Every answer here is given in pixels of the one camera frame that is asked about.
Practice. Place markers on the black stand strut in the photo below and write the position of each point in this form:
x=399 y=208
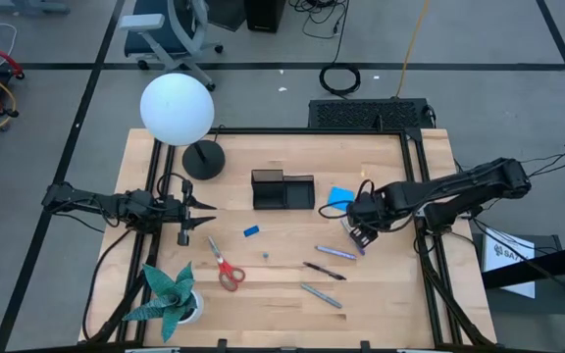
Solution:
x=547 y=265

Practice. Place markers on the black aluminium table frame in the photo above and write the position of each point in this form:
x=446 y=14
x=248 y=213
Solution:
x=312 y=131

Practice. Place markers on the artificial plant white pot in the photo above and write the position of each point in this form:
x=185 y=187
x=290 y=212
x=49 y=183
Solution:
x=169 y=294

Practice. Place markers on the blue binder clip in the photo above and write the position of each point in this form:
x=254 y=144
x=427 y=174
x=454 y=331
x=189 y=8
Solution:
x=251 y=231

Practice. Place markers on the white globe table lamp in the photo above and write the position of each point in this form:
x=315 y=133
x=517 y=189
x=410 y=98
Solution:
x=177 y=108

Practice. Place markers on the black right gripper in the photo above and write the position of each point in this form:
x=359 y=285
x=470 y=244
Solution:
x=368 y=211

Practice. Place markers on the black computer tower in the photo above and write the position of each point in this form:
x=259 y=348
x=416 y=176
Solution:
x=264 y=15

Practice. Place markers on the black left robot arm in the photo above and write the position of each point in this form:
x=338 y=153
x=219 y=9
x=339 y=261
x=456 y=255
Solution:
x=91 y=203

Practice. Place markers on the blue seat grey office chair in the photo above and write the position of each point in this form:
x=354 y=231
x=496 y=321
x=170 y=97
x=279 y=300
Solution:
x=157 y=41

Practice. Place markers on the grey marker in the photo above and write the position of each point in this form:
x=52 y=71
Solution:
x=321 y=295

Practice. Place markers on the blue sticky note pad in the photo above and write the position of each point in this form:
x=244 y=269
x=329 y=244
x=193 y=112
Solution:
x=339 y=197

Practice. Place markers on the black perforated metal box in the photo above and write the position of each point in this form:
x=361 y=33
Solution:
x=361 y=114

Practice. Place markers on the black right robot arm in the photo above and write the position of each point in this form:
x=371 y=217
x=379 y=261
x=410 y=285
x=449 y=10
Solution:
x=459 y=186

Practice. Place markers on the black pen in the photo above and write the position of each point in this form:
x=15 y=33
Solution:
x=324 y=271

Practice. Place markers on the white printed paper sheet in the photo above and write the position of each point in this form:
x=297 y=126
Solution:
x=503 y=255

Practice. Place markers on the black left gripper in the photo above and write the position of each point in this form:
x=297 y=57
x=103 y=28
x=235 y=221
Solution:
x=174 y=211

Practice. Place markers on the black mesh desk organizer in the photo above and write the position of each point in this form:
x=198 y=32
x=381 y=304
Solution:
x=282 y=193

